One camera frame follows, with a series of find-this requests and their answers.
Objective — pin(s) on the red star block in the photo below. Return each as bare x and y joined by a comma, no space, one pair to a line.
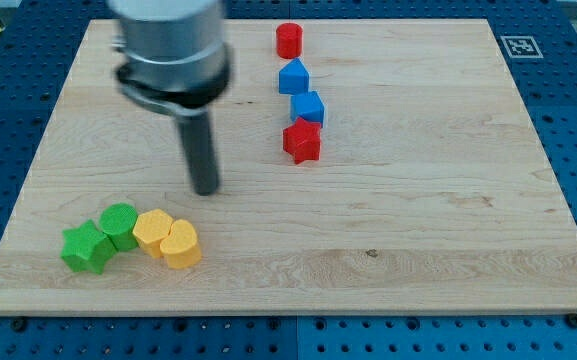
302,140

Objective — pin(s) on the yellow hexagon block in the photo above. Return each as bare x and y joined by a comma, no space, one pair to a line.
150,229

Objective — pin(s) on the wooden board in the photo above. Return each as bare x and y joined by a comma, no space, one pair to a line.
432,194

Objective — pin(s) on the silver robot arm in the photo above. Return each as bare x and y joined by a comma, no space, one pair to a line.
167,29

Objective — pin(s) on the green cylinder block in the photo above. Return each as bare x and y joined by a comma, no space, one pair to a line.
117,222

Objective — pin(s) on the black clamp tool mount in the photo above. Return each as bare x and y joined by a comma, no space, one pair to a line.
176,86

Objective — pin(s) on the green star block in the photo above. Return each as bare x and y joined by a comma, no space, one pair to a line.
86,248

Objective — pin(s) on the red cylinder block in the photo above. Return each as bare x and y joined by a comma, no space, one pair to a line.
289,40

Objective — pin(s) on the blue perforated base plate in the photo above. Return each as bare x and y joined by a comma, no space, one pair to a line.
37,48

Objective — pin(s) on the yellow heart block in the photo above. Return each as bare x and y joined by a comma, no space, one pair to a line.
181,248

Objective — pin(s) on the blue cube block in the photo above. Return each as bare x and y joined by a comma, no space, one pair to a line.
308,106

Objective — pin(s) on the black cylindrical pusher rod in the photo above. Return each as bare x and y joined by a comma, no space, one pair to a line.
194,129

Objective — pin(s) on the blue pentagon block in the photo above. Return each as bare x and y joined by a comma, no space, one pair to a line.
293,78

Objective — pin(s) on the white fiducial marker tag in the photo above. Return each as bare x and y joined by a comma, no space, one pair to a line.
521,47

